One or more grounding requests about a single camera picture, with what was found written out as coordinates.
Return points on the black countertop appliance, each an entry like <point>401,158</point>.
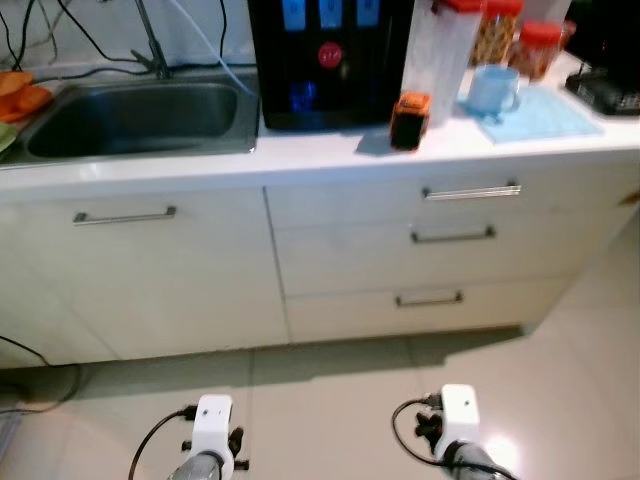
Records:
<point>605,90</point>

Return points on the light blue mug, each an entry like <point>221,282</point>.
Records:
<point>490,90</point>

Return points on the orange plate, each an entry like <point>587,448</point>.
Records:
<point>25,105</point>

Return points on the small jar with red lid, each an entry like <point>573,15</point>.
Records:
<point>538,50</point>

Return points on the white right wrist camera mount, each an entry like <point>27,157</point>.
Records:
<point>460,415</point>

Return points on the tall clear red-lidded container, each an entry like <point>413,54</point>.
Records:
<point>440,60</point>

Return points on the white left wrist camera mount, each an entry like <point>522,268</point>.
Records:
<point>213,425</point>

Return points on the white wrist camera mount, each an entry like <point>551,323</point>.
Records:
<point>460,415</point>
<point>213,425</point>

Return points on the chrome sink faucet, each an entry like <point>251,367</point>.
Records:
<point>152,50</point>

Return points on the light blue dish mat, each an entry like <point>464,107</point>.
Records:
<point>550,115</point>

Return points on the orange bowl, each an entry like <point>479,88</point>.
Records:
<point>12,82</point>

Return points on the black water dispenser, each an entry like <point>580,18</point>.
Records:
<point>330,60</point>

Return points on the stainless steel kitchen sink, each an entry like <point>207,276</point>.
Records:
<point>130,120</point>

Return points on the white cabinet door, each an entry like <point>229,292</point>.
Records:
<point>140,280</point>

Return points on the orange black small device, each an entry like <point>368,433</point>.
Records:
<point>410,122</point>

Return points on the snack jar with orange lid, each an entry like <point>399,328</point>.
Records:
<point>497,35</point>

